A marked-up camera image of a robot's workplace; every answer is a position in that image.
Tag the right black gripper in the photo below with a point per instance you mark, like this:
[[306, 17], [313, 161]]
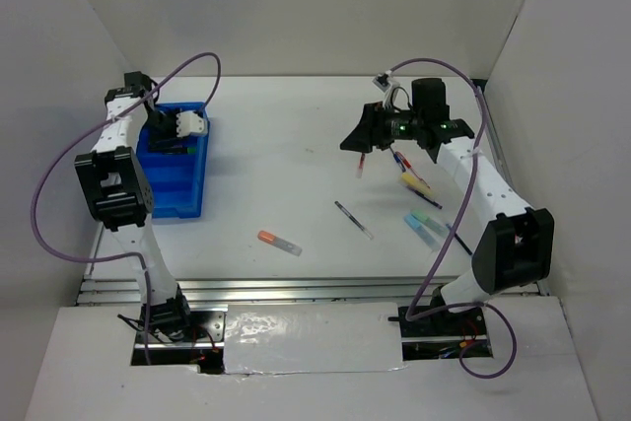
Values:
[[372, 130]]

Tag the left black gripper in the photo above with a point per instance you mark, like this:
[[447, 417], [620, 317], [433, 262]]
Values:
[[169, 140]]

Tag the green cap black highlighter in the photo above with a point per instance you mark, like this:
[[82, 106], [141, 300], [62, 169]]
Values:
[[180, 150]]

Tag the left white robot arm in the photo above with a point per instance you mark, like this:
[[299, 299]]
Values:
[[120, 196]]

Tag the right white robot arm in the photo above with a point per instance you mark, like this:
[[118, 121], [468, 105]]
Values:
[[515, 248]]

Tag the red ink clear pen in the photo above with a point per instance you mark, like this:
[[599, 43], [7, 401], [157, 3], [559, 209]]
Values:
[[361, 165]]

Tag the red blue clip pen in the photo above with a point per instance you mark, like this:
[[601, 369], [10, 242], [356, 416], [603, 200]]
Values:
[[407, 166]]

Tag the blue plastic sorting tray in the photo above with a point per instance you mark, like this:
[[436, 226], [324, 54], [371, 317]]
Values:
[[177, 181]]

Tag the yellow pastel highlighter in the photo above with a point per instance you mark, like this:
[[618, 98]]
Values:
[[416, 184]]

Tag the black ink clear pen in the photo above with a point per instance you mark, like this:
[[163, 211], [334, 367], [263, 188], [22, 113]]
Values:
[[354, 220]]

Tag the blue pastel highlighter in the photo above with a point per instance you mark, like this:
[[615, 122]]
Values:
[[418, 228]]

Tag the green pastel highlighter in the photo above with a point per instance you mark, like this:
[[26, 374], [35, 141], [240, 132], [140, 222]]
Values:
[[437, 228]]

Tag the orange cap clear marker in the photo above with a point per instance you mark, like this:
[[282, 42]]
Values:
[[277, 242]]

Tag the dark blue ballpoint pen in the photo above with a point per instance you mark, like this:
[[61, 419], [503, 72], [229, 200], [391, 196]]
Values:
[[460, 240]]

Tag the white front cover plate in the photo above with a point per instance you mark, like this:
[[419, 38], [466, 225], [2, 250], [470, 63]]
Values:
[[312, 339]]

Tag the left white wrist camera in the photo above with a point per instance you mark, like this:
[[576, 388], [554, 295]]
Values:
[[190, 123]]

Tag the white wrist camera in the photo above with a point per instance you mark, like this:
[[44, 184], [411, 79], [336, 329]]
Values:
[[190, 123], [389, 86]]

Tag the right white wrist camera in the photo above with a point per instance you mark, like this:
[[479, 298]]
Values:
[[389, 86]]

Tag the aluminium table rail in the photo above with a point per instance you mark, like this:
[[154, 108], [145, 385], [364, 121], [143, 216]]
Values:
[[204, 292]]

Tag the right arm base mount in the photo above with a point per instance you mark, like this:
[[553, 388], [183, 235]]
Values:
[[443, 336]]

